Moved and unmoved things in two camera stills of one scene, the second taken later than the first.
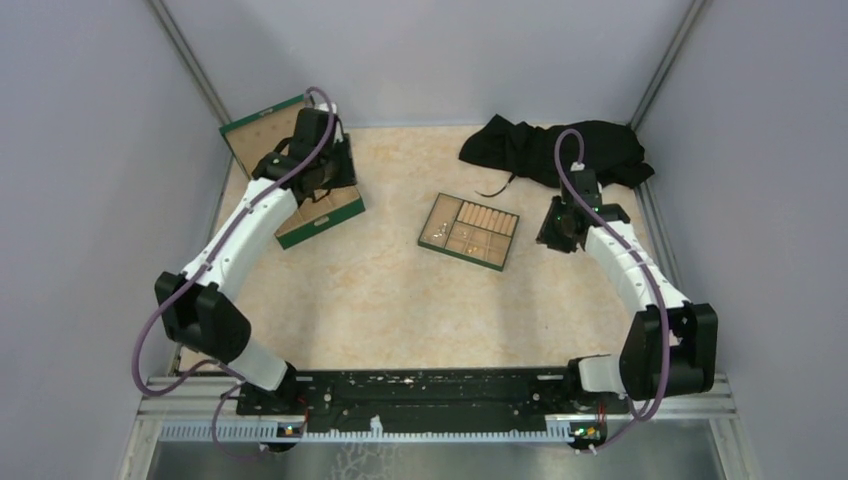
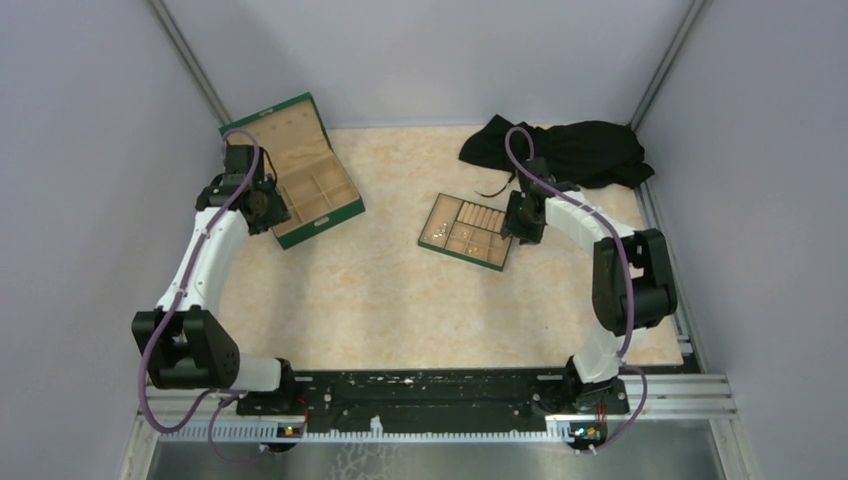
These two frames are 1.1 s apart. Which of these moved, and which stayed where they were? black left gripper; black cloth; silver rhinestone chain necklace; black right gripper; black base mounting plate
Moved: black left gripper; black right gripper
Stayed: black base mounting plate; silver rhinestone chain necklace; black cloth
